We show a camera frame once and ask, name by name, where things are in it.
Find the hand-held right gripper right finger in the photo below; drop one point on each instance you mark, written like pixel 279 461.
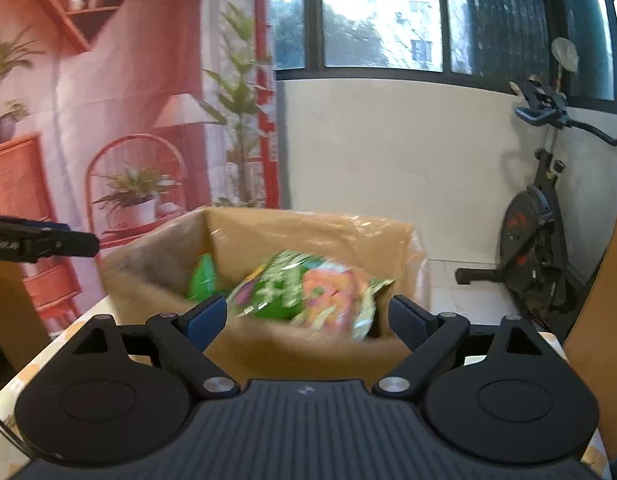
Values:
pixel 408 325

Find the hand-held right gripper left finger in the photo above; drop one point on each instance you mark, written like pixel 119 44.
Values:
pixel 208 317

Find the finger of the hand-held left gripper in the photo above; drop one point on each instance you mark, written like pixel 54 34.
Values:
pixel 63 244

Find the bright green snack packet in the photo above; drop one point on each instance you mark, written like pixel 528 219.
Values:
pixel 203 277

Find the cardboard box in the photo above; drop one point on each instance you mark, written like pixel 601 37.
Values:
pixel 298 355

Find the green and pink snack packet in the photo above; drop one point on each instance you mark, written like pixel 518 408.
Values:
pixel 308 290

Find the brown wooden panel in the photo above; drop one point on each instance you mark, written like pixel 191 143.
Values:
pixel 603 360
pixel 8 320

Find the checkered floral tablecloth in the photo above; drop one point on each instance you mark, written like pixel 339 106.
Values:
pixel 53 347

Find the black exercise bike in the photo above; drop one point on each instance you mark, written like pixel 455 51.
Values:
pixel 528 230

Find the printed room backdrop cloth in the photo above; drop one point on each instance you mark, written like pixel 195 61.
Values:
pixel 113 85

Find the pale round paddle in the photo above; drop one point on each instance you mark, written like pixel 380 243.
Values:
pixel 564 52

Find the black framed window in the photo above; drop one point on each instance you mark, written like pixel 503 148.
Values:
pixel 312 10

